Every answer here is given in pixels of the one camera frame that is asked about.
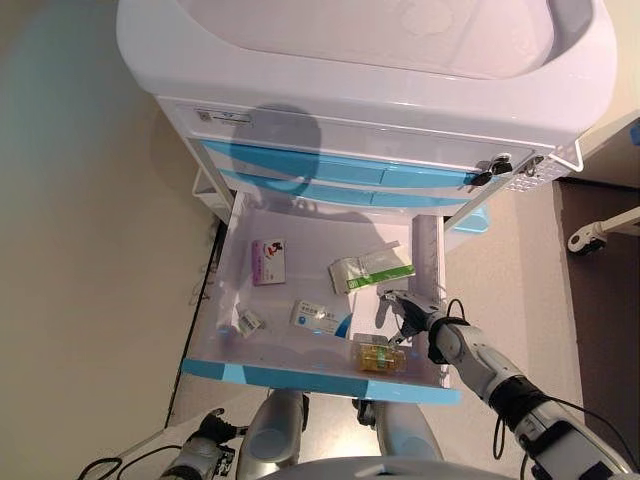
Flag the white bin with blue lid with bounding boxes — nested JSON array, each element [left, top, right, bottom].
[[444, 202, 491, 236]]

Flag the crumpled clear plastic wrap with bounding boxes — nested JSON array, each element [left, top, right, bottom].
[[214, 279, 241, 331]]

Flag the silver cart latch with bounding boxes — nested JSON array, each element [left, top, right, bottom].
[[519, 155, 546, 179]]

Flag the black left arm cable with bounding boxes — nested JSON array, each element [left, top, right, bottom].
[[74, 432, 184, 480]]

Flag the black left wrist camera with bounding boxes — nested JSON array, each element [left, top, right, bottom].
[[214, 444, 236, 476]]

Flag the tall blue white cart drawer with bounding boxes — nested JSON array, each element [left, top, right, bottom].
[[187, 137, 506, 191]]

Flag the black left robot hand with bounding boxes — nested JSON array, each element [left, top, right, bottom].
[[197, 407, 250, 444]]

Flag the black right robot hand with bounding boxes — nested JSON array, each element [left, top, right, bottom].
[[378, 287, 444, 346]]

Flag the white perforated side basket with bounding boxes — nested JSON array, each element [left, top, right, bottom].
[[509, 137, 585, 194]]

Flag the blue white medicine box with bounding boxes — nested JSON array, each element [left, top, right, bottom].
[[290, 298, 354, 340]]

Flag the clear packet with green strip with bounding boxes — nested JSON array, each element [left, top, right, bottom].
[[327, 239, 417, 296]]

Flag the pink white medicine box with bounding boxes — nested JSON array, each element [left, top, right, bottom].
[[251, 238, 289, 287]]

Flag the small white barcode box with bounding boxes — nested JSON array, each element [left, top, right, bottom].
[[238, 309, 265, 334]]

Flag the white medical cart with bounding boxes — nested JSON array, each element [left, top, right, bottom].
[[114, 0, 619, 241]]

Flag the grey robot torso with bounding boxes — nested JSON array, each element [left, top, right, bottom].
[[269, 453, 511, 480]]

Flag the black cart keys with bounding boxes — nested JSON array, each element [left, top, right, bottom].
[[469, 154, 514, 190]]

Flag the cart label sticker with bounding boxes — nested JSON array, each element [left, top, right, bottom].
[[194, 108, 251, 124]]

